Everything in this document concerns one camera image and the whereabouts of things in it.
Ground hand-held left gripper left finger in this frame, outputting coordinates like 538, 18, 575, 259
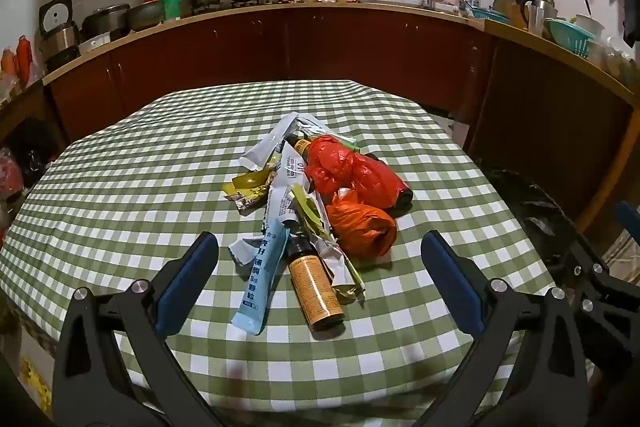
51, 231, 221, 427

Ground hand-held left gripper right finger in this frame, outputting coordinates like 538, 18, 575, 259
420, 230, 592, 427

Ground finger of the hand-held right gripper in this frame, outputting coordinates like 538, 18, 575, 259
616, 201, 640, 236
560, 236, 640, 360

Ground light blue sachet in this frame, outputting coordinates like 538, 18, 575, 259
231, 227, 292, 336

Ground dark glass bottle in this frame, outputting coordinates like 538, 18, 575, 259
389, 184, 415, 214

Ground black trash bin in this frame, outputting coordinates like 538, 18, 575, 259
479, 167, 601, 289

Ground orange plastic bag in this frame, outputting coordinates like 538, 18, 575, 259
325, 192, 398, 258

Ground olive yellow wrapper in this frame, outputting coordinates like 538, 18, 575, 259
222, 169, 271, 198

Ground brown bottle orange label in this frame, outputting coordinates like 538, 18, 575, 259
287, 234, 347, 333

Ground red plastic bag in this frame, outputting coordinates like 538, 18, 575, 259
304, 134, 403, 208

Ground long white sachet wrapper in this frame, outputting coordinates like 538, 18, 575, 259
239, 112, 301, 171

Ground torn white wrapper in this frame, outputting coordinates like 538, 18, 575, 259
229, 234, 266, 267

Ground yellow brown printed wrapper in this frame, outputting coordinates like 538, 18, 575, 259
234, 187, 273, 212

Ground green white checkered tablecloth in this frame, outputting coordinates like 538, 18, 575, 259
0, 79, 558, 427

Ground white printed sachet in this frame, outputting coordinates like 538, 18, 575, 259
262, 147, 308, 229

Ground green strip wrappers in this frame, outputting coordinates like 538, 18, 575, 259
290, 184, 367, 303

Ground teal plastic colander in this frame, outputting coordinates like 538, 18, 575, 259
544, 18, 597, 58

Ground white bowl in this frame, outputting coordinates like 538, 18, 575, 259
575, 14, 607, 38

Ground red plastic sacks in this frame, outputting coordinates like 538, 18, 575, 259
0, 147, 27, 204

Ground steel kettle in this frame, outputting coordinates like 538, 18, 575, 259
520, 0, 559, 34

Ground wooden cutting board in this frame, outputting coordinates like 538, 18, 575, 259
492, 0, 526, 28

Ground teal basket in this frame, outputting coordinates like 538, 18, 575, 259
470, 7, 509, 24

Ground red-brown kitchen counter cabinets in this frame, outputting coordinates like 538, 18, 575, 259
42, 1, 640, 234

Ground grey metal basin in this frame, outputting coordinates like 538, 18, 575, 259
125, 0, 164, 32

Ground large lidded pot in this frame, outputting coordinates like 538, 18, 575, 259
80, 3, 131, 42

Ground rice cooker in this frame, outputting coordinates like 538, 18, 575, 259
39, 0, 82, 72

